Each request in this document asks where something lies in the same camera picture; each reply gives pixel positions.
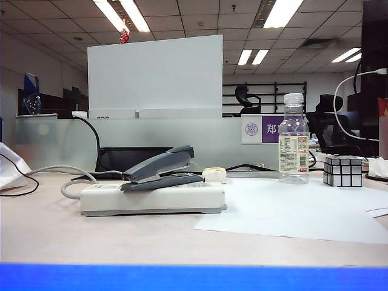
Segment white charging cable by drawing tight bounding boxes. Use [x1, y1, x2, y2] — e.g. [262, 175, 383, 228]
[333, 68, 388, 142]

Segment grey stapler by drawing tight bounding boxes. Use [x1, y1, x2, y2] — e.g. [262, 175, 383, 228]
[120, 145, 204, 192]

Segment blue glass trophy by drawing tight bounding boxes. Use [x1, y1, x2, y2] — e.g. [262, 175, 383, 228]
[23, 72, 42, 115]

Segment thin black cable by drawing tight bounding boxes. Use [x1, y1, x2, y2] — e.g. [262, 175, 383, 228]
[0, 153, 41, 197]

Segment black shelf rack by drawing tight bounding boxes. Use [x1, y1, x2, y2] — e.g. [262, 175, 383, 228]
[222, 81, 308, 115]

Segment crumpled white tissue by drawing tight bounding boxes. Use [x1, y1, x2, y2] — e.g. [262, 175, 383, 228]
[367, 156, 388, 178]

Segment clear plastic bottle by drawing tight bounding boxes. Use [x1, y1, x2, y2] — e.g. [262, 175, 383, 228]
[278, 93, 310, 185]

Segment translucent white bottle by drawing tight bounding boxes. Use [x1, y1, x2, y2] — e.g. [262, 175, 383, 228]
[378, 115, 388, 158]

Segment black shallow dish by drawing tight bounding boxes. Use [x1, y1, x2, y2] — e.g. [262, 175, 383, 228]
[365, 172, 388, 182]

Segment white flat panel board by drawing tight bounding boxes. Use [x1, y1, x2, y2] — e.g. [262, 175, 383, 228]
[87, 34, 224, 119]

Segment red packet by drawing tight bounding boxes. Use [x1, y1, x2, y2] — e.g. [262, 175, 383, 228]
[377, 96, 388, 118]

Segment dark wooden cabinet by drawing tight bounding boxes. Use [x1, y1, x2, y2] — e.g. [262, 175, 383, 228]
[17, 86, 89, 119]

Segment red hanging ornament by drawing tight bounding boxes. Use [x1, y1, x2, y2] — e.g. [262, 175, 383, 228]
[119, 18, 132, 45]

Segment fluorescent ceiling light panel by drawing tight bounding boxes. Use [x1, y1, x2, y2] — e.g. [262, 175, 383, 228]
[331, 47, 363, 64]
[93, 0, 151, 33]
[263, 0, 304, 29]
[238, 48, 269, 66]

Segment purple white name sign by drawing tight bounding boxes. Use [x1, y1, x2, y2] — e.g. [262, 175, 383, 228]
[241, 114, 306, 145]

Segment black power cable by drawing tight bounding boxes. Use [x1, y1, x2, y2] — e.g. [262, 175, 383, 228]
[72, 116, 101, 171]

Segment silver mirror cube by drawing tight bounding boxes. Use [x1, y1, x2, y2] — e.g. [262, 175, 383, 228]
[323, 155, 363, 188]

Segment blue edge strip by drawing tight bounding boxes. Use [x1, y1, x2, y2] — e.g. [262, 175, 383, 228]
[0, 263, 388, 291]

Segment white power strip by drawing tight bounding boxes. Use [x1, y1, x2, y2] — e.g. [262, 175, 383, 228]
[80, 181, 227, 216]

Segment grey power strip cord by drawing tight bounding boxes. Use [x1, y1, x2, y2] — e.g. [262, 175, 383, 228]
[30, 164, 124, 200]

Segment black office chair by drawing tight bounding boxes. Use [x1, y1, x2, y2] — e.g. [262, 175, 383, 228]
[235, 84, 263, 115]
[306, 93, 369, 157]

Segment white paper sheet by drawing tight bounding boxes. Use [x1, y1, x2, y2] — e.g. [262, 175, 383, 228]
[193, 176, 388, 245]

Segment frosted glass desk partition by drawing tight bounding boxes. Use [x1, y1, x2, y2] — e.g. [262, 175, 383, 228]
[15, 116, 280, 172]

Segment white plastic bag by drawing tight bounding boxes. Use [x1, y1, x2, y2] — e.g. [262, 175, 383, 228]
[0, 141, 33, 191]

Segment black monitor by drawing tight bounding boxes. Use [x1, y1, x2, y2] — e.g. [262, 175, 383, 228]
[360, 0, 388, 158]

